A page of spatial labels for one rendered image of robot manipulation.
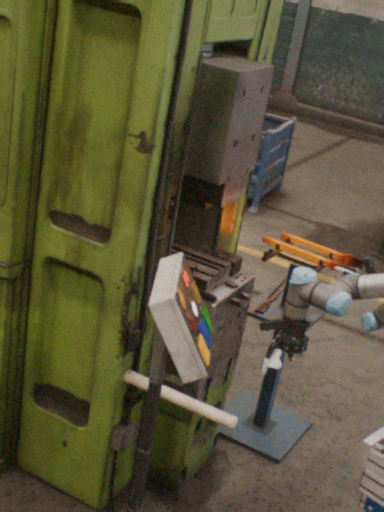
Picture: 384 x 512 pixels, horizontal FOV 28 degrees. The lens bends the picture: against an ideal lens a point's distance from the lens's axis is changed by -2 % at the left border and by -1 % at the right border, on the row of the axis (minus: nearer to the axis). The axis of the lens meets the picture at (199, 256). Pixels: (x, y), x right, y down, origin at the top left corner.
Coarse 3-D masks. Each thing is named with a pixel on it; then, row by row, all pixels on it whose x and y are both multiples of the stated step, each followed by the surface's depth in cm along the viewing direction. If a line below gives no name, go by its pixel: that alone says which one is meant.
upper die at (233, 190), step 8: (184, 176) 279; (240, 176) 283; (184, 184) 280; (192, 184) 278; (200, 184) 277; (208, 184) 275; (224, 184) 272; (232, 184) 278; (240, 184) 285; (184, 192) 281; (192, 192) 279; (200, 192) 278; (208, 192) 276; (216, 192) 275; (224, 192) 274; (232, 192) 281; (240, 192) 288; (200, 200) 279; (208, 200) 277; (216, 200) 276; (224, 200) 276; (232, 200) 283
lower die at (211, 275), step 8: (184, 248) 309; (208, 256) 305; (192, 264) 296; (200, 264) 297; (208, 264) 296; (224, 264) 299; (200, 272) 293; (208, 272) 292; (216, 272) 293; (224, 272) 300; (200, 280) 288; (208, 280) 288; (216, 280) 295; (224, 280) 303; (200, 288) 289; (208, 288) 291
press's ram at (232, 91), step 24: (216, 72) 256; (240, 72) 253; (264, 72) 271; (216, 96) 258; (240, 96) 259; (264, 96) 278; (192, 120) 265; (216, 120) 261; (240, 120) 266; (192, 144) 268; (216, 144) 264; (240, 144) 273; (192, 168) 271; (216, 168) 266; (240, 168) 280
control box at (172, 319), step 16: (176, 256) 250; (160, 272) 242; (176, 272) 238; (160, 288) 231; (176, 288) 227; (192, 288) 248; (160, 304) 222; (176, 304) 222; (160, 320) 224; (176, 320) 224; (176, 336) 226; (192, 336) 228; (176, 352) 228; (192, 352) 228; (176, 368) 230; (192, 368) 230; (208, 368) 234
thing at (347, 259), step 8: (296, 240) 351; (304, 240) 351; (312, 248) 348; (320, 248) 346; (328, 248) 346; (336, 256) 342; (344, 256) 340; (352, 256) 339; (352, 264) 340; (360, 264) 338
